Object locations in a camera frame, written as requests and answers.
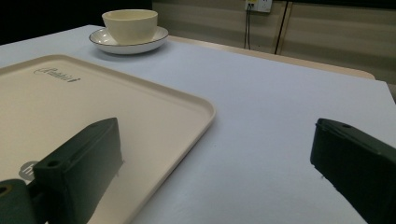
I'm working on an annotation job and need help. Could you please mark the white tablecloth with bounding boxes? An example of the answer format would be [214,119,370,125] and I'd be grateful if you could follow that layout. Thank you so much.
[0,24,396,224]

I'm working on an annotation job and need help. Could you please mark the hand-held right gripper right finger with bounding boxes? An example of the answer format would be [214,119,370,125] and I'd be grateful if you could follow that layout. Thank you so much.
[309,118,396,224]

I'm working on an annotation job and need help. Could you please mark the white plate with dark rim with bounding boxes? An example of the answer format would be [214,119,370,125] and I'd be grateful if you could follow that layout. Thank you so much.
[89,25,170,56]

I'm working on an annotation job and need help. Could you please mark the white wall socket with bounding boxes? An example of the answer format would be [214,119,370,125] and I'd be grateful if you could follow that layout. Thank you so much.
[244,0,274,14]

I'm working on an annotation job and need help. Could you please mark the black cable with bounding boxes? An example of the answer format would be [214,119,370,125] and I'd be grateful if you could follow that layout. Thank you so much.
[244,3,252,50]
[274,0,290,55]

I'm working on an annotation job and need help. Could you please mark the beige plastic tray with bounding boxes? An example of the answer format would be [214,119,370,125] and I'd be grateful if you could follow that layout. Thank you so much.
[0,54,217,224]

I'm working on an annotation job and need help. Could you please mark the cream ceramic bowl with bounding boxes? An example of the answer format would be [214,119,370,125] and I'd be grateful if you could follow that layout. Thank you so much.
[101,8,159,46]

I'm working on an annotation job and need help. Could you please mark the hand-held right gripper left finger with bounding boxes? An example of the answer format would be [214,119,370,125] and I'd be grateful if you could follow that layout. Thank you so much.
[32,117,124,224]

